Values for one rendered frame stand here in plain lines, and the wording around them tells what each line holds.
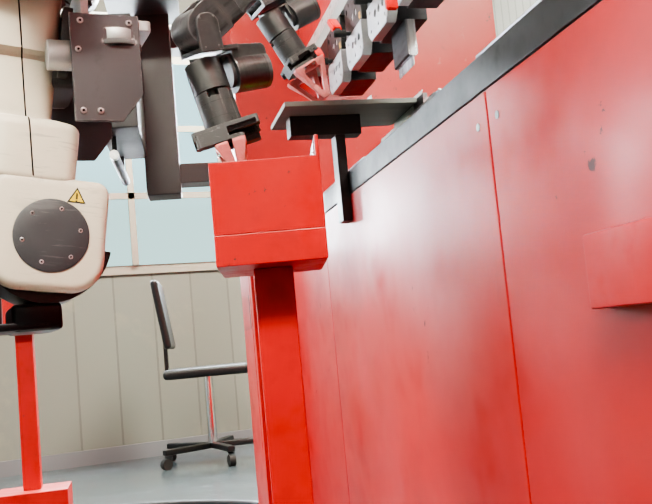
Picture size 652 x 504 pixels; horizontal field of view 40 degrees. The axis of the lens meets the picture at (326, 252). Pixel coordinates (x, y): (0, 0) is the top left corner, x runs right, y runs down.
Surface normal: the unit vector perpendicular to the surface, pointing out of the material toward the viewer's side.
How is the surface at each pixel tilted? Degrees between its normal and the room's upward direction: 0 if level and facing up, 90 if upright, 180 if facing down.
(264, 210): 90
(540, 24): 90
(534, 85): 90
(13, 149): 90
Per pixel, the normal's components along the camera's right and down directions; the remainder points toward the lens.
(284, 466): 0.06, -0.11
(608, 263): -0.97, 0.07
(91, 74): 0.40, -0.13
